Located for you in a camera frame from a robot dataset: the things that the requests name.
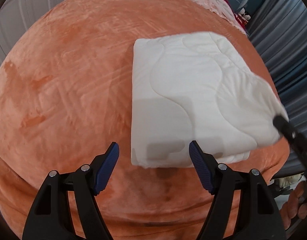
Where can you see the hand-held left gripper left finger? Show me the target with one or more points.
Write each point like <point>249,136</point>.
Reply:
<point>106,170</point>

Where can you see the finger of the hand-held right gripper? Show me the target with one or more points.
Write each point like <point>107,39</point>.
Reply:
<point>293,135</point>

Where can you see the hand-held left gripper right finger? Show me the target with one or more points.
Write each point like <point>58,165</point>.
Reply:
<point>202,170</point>

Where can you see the white quilted jacket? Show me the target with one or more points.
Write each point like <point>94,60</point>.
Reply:
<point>193,100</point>

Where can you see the person's right hand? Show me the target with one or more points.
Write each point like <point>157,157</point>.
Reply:
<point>302,208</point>

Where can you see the orange plush bed blanket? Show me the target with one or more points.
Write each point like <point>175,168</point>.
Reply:
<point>68,105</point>

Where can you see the grey curtain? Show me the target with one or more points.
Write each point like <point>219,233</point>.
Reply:
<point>286,55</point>

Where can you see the plush toy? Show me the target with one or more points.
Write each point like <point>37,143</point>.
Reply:
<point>243,17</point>

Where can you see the red cloth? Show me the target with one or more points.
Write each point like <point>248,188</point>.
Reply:
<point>228,3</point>

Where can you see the white wardrobe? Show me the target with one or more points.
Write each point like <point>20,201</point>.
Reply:
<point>18,10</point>

